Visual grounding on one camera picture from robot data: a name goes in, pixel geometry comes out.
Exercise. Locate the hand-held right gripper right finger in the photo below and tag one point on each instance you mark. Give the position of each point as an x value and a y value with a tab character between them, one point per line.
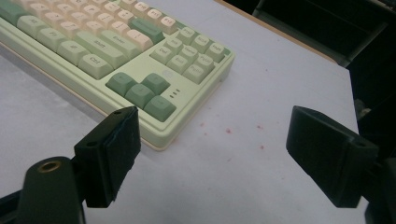
330	155

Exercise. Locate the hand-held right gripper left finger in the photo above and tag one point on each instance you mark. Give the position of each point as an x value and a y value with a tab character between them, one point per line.
112	155

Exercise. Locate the green and cream keyboard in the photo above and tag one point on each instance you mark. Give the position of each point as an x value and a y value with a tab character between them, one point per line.
140	67

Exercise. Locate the white board sheet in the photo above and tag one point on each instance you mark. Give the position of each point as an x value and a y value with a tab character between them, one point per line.
249	174

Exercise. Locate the dark metal stand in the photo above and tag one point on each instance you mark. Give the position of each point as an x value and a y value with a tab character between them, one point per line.
311	43

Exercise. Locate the wooden table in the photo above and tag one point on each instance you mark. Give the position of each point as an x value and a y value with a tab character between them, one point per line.
274	28

